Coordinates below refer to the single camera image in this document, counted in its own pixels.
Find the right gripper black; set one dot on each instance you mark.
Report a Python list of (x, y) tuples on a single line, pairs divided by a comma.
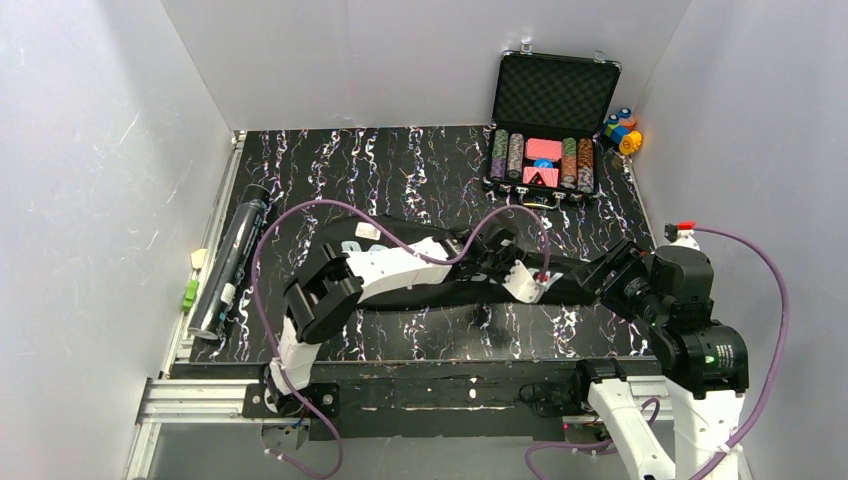
[(610, 269)]

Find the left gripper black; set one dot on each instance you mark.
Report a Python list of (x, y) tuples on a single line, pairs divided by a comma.
[(494, 253)]

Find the black racket bag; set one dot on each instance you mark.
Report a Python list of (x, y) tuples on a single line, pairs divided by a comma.
[(476, 283)]

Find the black shuttlecock tube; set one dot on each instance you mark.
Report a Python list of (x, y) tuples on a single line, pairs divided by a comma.
[(228, 270)]

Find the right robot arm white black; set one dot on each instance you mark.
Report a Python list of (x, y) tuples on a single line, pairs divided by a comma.
[(704, 363)]

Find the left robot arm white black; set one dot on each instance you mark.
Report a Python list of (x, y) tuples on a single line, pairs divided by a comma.
[(442, 268)]

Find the pink card deck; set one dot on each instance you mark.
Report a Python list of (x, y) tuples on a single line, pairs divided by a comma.
[(538, 149)]

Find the colourful toy blocks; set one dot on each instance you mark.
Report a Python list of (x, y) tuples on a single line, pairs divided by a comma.
[(621, 130)]

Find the black poker chip case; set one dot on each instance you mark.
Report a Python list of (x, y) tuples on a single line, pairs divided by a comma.
[(551, 97)]

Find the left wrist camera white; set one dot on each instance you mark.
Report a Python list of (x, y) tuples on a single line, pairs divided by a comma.
[(525, 285)]

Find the beige block on rail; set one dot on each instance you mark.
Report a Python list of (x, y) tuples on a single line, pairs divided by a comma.
[(197, 258)]

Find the green clip on rail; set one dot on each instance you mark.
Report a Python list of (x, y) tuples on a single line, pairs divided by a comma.
[(190, 295)]

